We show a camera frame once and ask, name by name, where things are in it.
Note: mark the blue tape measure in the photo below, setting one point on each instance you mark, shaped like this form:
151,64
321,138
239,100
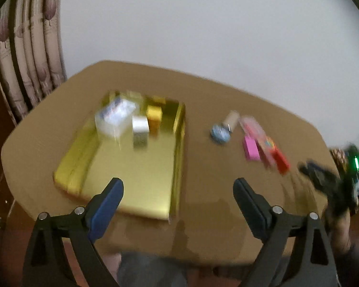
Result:
220,133

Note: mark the beige patterned curtain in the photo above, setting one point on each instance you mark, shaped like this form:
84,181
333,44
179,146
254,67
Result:
33,50

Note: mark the clear plastic box blue label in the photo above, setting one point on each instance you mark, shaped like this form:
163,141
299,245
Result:
115,116

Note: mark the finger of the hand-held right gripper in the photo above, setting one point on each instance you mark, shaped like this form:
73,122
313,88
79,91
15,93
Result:
317,173

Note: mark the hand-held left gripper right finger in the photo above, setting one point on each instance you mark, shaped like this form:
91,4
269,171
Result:
251,209

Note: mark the pink block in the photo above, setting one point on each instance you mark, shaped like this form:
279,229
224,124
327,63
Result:
251,149

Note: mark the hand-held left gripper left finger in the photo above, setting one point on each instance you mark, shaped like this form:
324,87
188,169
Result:
107,206

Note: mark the clear case with red card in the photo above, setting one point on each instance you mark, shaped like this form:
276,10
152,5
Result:
252,127

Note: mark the person's right forearm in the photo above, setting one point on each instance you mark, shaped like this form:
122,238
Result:
345,245

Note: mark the person's grey trousers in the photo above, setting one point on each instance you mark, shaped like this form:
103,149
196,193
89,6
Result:
152,270

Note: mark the white block chevron side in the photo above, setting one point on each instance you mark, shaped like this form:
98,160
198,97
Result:
140,127

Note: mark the yellow block striped side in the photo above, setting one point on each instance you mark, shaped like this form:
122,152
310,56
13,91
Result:
154,116

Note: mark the gold metal tray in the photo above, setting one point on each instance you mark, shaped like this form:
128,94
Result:
137,173

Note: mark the dark red block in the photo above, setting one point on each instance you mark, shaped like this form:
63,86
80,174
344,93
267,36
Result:
264,157

